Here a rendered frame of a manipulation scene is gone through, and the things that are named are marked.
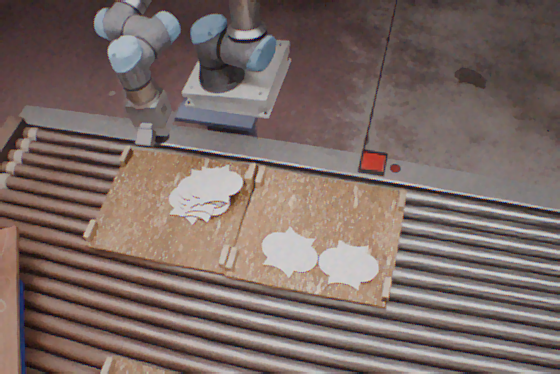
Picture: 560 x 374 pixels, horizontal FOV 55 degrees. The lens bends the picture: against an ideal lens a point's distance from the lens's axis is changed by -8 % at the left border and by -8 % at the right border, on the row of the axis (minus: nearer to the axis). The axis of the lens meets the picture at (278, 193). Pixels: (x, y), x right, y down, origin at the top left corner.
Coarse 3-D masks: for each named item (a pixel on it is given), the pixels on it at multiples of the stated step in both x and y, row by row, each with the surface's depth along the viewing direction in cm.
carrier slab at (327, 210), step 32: (256, 192) 158; (288, 192) 157; (320, 192) 157; (352, 192) 156; (384, 192) 155; (256, 224) 152; (288, 224) 151; (320, 224) 151; (352, 224) 150; (384, 224) 149; (256, 256) 146; (384, 256) 144; (288, 288) 141; (320, 288) 140; (352, 288) 139
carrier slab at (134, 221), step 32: (160, 160) 167; (192, 160) 166; (128, 192) 161; (160, 192) 160; (128, 224) 155; (160, 224) 154; (224, 224) 153; (128, 256) 150; (160, 256) 148; (192, 256) 148
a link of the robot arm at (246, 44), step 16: (240, 0) 150; (256, 0) 152; (240, 16) 154; (256, 16) 155; (240, 32) 157; (256, 32) 158; (224, 48) 164; (240, 48) 160; (256, 48) 159; (272, 48) 165; (240, 64) 165; (256, 64) 161
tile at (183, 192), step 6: (192, 174) 159; (186, 180) 158; (180, 186) 157; (186, 186) 157; (180, 192) 156; (186, 192) 156; (186, 198) 154; (192, 198) 154; (192, 204) 153; (198, 204) 153; (216, 204) 153
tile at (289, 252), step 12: (264, 240) 148; (276, 240) 148; (288, 240) 148; (300, 240) 147; (312, 240) 147; (264, 252) 146; (276, 252) 146; (288, 252) 145; (300, 252) 145; (312, 252) 145; (264, 264) 144; (276, 264) 144; (288, 264) 143; (300, 264) 143; (312, 264) 143; (288, 276) 142
